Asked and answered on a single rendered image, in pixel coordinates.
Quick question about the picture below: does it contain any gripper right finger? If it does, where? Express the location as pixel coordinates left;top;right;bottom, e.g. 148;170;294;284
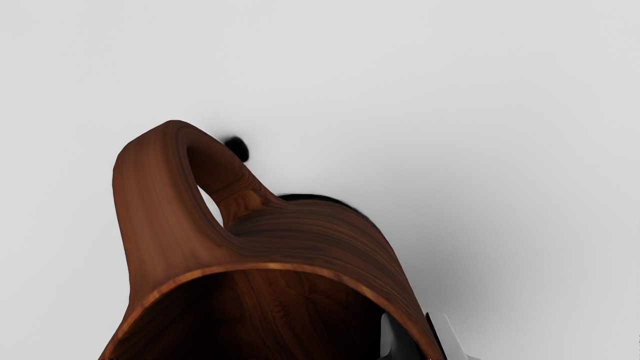
425;312;482;360

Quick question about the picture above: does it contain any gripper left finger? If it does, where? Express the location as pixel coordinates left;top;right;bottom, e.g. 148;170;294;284
379;312;427;360

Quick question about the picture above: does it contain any brown wooden mug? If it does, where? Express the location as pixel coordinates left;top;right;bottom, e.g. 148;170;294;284
99;119;447;360

